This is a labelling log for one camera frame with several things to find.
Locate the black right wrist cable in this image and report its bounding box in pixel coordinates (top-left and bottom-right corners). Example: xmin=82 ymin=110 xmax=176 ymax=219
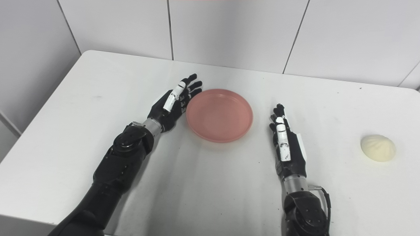
xmin=308 ymin=185 xmax=332 ymax=227

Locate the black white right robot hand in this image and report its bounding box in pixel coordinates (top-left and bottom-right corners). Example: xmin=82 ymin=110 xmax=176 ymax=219
xmin=269 ymin=104 xmax=308 ymax=180

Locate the pink round plate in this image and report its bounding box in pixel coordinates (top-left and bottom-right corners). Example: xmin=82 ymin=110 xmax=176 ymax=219
xmin=186 ymin=88 xmax=254 ymax=143

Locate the white steamed bun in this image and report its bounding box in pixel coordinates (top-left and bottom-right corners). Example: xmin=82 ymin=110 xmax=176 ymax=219
xmin=360 ymin=134 xmax=396 ymax=162

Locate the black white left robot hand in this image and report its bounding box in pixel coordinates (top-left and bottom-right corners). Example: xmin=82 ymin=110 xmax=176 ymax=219
xmin=147 ymin=73 xmax=203 ymax=133

